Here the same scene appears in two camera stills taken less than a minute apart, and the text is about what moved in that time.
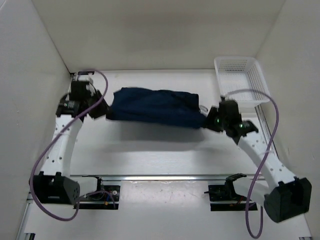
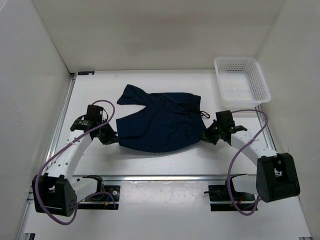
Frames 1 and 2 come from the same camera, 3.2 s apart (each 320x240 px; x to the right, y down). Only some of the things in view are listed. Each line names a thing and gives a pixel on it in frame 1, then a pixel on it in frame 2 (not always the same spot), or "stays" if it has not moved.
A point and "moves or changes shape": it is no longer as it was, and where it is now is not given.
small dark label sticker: x=85 y=72 stays
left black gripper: x=103 y=109 -> x=112 y=137
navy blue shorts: x=179 y=109 moves or changes shape
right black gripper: x=213 y=112 -> x=207 y=136
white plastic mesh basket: x=236 y=73 stays
